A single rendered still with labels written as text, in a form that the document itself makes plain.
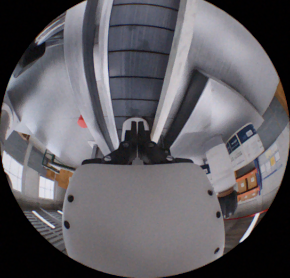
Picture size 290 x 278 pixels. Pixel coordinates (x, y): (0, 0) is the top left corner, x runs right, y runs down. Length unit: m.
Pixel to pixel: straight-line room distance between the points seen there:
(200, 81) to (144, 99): 0.11
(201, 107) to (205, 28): 0.17
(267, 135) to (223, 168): 4.19
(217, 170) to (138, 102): 0.29
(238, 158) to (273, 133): 4.08
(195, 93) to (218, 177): 0.25
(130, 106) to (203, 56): 0.18
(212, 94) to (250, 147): 0.30
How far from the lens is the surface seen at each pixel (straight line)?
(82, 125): 0.26
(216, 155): 0.32
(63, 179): 2.04
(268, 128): 4.48
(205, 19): 0.24
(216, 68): 0.24
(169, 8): 0.15
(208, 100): 0.20
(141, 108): 0.16
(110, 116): 0.18
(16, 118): 0.72
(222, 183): 0.32
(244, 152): 0.44
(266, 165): 4.40
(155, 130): 0.15
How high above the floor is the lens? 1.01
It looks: 36 degrees down
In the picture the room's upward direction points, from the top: 176 degrees clockwise
